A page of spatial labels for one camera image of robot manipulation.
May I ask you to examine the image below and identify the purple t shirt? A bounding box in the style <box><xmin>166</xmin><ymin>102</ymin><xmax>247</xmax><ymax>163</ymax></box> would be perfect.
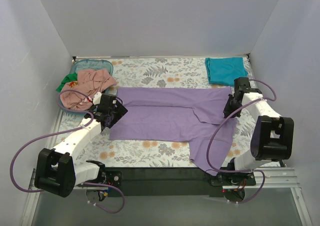
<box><xmin>109</xmin><ymin>86</ymin><xmax>237</xmax><ymax>176</ymax></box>

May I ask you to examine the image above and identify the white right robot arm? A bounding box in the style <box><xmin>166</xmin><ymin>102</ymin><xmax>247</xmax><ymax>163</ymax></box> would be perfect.
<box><xmin>223</xmin><ymin>77</ymin><xmax>294</xmax><ymax>185</ymax></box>

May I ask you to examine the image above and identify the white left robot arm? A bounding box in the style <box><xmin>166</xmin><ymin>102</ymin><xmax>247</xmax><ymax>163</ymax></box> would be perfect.
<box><xmin>34</xmin><ymin>93</ymin><xmax>128</xmax><ymax>198</ymax></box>

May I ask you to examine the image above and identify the folded teal t shirt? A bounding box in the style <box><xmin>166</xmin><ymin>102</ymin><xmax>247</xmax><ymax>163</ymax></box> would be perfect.
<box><xmin>204</xmin><ymin>57</ymin><xmax>248</xmax><ymax>87</ymax></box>

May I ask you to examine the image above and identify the pink t shirt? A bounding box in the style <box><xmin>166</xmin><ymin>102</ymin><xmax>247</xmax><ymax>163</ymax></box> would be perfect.
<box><xmin>60</xmin><ymin>68</ymin><xmax>117</xmax><ymax>111</ymax></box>

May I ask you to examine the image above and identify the blue plastic basket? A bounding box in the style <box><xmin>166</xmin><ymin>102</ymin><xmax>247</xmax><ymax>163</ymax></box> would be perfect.
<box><xmin>69</xmin><ymin>59</ymin><xmax>114</xmax><ymax>115</ymax></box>

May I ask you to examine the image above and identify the green t shirt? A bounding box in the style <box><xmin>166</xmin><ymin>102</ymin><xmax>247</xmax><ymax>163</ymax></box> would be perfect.
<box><xmin>55</xmin><ymin>73</ymin><xmax>78</xmax><ymax>92</ymax></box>

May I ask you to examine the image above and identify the floral table mat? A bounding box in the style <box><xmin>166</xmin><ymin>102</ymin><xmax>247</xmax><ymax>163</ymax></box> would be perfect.
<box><xmin>50</xmin><ymin>57</ymin><xmax>280</xmax><ymax>169</ymax></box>

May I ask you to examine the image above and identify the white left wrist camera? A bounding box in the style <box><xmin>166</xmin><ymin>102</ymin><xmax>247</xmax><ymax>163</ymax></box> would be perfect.
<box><xmin>87</xmin><ymin>92</ymin><xmax>103</xmax><ymax>105</ymax></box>

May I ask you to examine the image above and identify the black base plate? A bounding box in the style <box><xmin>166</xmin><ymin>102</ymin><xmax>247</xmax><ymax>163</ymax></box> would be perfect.
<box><xmin>97</xmin><ymin>167</ymin><xmax>256</xmax><ymax>198</ymax></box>

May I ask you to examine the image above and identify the aluminium frame rail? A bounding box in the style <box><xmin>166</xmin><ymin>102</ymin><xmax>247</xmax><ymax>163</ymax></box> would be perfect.
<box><xmin>21</xmin><ymin>167</ymin><xmax>312</xmax><ymax>226</ymax></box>

